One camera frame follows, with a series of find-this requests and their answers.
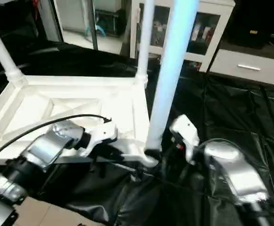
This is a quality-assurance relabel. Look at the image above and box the white plastic table top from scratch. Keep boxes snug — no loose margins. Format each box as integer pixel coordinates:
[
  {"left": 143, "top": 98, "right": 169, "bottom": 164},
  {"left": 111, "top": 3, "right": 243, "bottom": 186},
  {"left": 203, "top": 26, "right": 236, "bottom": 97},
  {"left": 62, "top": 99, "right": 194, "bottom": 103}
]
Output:
[{"left": 0, "top": 74, "right": 162, "bottom": 169}]

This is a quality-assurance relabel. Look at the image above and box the black plastic mat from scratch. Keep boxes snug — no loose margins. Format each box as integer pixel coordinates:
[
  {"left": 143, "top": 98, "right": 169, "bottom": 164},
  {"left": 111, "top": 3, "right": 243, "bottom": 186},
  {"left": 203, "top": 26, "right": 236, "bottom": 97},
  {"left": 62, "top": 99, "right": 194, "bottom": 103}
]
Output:
[{"left": 0, "top": 40, "right": 274, "bottom": 226}]

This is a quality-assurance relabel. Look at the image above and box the white drawer unit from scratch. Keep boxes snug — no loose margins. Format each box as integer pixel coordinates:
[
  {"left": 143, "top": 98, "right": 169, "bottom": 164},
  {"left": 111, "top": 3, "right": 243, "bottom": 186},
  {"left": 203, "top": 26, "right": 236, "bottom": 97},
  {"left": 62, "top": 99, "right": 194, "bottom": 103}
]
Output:
[{"left": 209, "top": 48, "right": 274, "bottom": 86}]

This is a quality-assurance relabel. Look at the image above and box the white glass door cabinet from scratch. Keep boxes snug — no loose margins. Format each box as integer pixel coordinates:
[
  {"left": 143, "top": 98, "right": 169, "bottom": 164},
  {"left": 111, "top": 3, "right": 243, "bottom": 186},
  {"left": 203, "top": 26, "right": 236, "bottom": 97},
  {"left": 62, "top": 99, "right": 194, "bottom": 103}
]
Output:
[{"left": 129, "top": 0, "right": 237, "bottom": 73}]

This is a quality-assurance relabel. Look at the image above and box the teal floor stand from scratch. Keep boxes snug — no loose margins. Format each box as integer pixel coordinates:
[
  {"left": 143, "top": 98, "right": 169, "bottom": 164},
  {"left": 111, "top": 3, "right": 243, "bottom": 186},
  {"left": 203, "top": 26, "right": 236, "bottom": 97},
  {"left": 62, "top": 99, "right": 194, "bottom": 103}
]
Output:
[{"left": 84, "top": 24, "right": 105, "bottom": 42}]

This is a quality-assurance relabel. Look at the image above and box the black box device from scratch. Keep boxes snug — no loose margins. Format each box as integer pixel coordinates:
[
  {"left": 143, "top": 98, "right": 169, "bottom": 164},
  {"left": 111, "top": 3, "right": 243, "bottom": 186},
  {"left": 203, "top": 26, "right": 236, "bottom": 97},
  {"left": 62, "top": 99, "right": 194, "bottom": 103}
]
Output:
[{"left": 238, "top": 16, "right": 271, "bottom": 48}]

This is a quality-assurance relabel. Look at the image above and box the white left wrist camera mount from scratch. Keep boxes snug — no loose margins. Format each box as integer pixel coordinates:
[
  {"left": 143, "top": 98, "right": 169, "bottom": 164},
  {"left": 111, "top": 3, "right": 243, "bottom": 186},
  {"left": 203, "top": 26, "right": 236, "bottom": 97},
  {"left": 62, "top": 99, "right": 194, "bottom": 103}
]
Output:
[{"left": 82, "top": 121, "right": 119, "bottom": 157}]

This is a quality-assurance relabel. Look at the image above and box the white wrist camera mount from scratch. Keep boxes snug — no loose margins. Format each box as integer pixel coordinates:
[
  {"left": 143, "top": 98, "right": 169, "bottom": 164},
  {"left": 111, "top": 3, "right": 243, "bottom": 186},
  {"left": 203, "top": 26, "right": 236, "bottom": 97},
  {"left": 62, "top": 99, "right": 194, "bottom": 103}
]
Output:
[
  {"left": 82, "top": 121, "right": 119, "bottom": 157},
  {"left": 168, "top": 114, "right": 200, "bottom": 164}
]

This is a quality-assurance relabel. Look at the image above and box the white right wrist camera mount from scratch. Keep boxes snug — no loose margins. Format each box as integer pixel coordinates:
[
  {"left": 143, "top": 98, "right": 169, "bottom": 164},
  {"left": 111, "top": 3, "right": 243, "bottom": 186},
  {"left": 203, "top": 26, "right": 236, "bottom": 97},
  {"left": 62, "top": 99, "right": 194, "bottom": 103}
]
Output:
[{"left": 168, "top": 114, "right": 200, "bottom": 164}]

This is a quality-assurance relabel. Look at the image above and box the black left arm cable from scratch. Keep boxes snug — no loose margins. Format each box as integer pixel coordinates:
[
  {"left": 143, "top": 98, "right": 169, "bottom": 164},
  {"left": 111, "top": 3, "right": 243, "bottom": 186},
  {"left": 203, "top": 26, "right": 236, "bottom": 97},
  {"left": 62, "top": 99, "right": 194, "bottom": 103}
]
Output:
[{"left": 0, "top": 114, "right": 113, "bottom": 166}]

